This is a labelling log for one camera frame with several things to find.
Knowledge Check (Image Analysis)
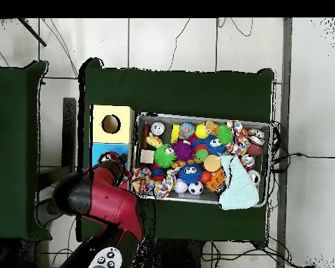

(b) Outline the metal mesh bin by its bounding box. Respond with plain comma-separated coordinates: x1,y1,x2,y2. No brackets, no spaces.
130,112,271,208

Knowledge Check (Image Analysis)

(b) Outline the brown teddy bear plush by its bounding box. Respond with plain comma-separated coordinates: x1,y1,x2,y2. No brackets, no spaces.
203,120,221,137

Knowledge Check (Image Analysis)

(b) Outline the orange plastic block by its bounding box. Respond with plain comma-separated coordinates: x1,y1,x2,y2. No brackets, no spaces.
206,168,227,192

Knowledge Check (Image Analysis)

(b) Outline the silver drink can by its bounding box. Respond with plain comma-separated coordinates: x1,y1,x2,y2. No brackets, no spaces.
149,121,166,136

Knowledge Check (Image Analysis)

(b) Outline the wooden three-hole box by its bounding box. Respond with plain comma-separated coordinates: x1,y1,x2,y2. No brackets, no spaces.
89,104,135,193

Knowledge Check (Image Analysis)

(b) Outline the dark green tablecloth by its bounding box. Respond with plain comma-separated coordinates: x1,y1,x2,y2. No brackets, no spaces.
76,57,275,243

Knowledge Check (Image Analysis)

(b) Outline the black rod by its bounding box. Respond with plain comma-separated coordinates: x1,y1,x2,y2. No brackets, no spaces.
17,17,47,47

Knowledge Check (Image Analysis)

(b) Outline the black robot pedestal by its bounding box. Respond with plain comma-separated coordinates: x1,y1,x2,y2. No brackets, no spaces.
144,238,204,268

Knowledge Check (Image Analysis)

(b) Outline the green fuzzy googly-eyed toy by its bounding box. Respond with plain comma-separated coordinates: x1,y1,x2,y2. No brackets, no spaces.
153,144,177,169

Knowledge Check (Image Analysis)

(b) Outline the grey rounded base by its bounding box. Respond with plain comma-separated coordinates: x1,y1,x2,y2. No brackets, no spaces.
34,198,63,228

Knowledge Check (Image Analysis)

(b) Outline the black cable with plug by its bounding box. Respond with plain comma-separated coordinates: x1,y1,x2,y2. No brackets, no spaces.
270,151,335,172

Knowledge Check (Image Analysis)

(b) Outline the mint waffle cloth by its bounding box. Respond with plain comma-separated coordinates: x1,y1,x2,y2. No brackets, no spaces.
218,154,261,211

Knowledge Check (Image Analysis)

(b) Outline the globe print ball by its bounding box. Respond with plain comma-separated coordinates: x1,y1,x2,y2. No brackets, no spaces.
179,121,195,138

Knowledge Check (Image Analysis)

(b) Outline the purple spiky rubber toy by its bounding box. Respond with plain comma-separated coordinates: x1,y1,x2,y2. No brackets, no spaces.
172,140,195,162

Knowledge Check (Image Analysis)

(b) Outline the black upright stand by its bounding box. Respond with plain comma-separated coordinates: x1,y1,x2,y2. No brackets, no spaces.
61,97,77,168

